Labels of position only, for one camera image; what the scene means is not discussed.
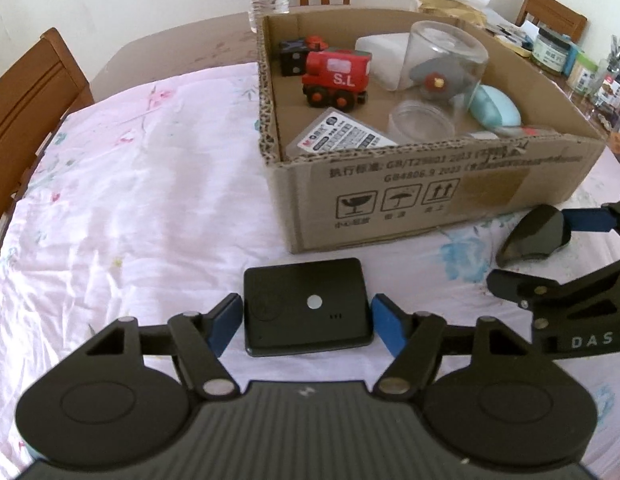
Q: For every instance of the cardboard box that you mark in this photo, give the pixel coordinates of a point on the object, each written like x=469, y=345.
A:
x=414, y=195

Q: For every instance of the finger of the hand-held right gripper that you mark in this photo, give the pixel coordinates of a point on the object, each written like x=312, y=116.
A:
x=519, y=282
x=589, y=219

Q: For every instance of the pink floral tablecloth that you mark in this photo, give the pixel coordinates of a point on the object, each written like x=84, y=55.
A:
x=140, y=185

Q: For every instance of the black computer mouse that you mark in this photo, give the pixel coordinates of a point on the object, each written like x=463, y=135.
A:
x=534, y=235

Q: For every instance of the glass jar with dark lid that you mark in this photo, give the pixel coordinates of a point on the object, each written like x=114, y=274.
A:
x=550, y=47

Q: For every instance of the clear plastic cylinder container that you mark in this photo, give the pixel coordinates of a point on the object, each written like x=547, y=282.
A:
x=447, y=45

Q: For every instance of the black rectangular power bank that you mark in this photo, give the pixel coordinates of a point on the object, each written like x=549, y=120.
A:
x=307, y=305

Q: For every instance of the clear plastic jar with label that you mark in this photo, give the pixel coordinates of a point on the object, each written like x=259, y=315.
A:
x=340, y=137

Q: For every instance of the light blue oval case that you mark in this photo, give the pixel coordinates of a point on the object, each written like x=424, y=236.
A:
x=497, y=107

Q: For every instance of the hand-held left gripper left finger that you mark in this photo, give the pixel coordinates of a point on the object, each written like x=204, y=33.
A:
x=225, y=325

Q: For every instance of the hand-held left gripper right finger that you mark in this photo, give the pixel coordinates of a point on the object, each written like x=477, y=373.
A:
x=389, y=325

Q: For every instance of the brown paper bag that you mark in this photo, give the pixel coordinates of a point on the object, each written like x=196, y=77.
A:
x=449, y=10

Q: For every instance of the grey elephant toy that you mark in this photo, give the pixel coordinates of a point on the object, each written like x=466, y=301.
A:
x=439, y=77

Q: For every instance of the green lidded container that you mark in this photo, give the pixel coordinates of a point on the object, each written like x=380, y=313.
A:
x=582, y=72

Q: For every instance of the red toy train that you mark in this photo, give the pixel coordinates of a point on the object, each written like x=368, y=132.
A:
x=335, y=77

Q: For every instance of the black cube toy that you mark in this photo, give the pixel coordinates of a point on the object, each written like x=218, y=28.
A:
x=292, y=57

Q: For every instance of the small jar with red label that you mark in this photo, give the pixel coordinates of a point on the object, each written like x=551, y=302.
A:
x=611, y=91

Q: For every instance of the small red black toy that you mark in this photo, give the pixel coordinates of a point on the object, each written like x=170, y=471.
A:
x=316, y=44

